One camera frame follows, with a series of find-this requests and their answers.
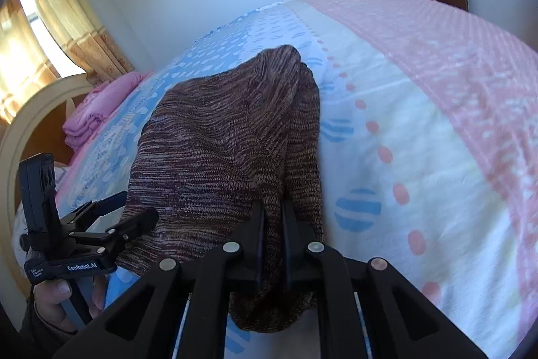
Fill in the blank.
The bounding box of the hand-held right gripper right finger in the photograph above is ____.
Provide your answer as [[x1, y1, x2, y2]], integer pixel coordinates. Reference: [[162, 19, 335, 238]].
[[281, 199, 490, 359]]

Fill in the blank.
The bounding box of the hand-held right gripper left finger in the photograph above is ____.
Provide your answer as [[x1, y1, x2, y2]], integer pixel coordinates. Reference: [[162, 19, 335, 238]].
[[52, 199, 267, 359]]

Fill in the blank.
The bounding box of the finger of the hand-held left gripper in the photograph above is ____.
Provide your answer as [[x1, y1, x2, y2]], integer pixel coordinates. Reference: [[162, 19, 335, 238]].
[[68, 208, 159, 257], [60, 191, 127, 232]]

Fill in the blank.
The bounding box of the brown knitted sweater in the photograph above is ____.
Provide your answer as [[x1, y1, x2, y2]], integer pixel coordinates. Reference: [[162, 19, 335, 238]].
[[113, 44, 326, 333]]

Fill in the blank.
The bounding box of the person's left forearm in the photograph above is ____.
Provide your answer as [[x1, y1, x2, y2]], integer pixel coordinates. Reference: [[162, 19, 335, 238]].
[[17, 298, 80, 359]]

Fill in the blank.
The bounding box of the person's left hand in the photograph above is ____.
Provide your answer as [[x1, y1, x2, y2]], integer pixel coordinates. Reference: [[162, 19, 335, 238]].
[[33, 275, 107, 332]]

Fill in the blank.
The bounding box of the cream wooden headboard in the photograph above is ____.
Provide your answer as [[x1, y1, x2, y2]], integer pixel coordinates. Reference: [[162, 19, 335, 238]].
[[0, 73, 102, 301]]

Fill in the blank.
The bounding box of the folded pink quilt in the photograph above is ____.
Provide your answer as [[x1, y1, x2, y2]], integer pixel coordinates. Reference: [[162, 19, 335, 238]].
[[63, 72, 146, 151]]

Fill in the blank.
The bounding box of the yellow patterned curtain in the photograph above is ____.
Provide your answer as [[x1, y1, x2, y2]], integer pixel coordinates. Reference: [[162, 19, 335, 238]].
[[23, 0, 135, 84], [0, 0, 57, 126]]

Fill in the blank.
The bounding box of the printed blue and pink blanket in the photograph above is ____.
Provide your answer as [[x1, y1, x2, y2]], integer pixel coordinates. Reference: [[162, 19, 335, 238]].
[[12, 0, 538, 359]]

